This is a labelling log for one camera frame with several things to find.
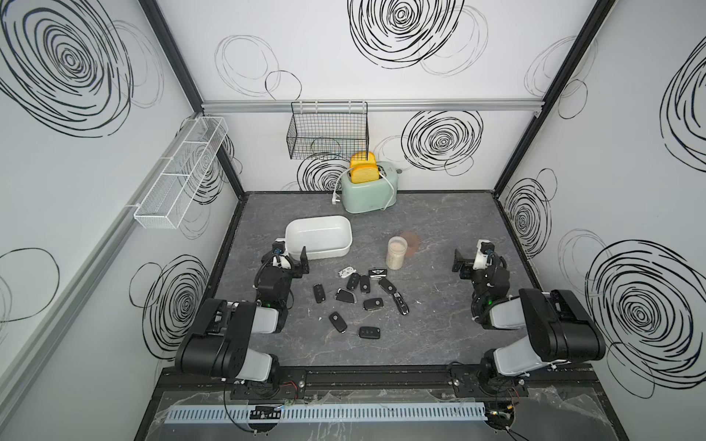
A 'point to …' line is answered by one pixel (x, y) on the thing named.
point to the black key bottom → (370, 333)
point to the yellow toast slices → (363, 170)
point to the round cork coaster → (413, 243)
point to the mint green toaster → (371, 196)
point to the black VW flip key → (365, 285)
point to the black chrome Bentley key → (378, 273)
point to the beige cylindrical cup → (397, 247)
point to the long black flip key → (401, 303)
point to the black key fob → (387, 285)
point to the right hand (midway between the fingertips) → (474, 251)
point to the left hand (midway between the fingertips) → (288, 247)
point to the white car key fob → (347, 271)
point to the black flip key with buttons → (353, 281)
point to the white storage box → (321, 236)
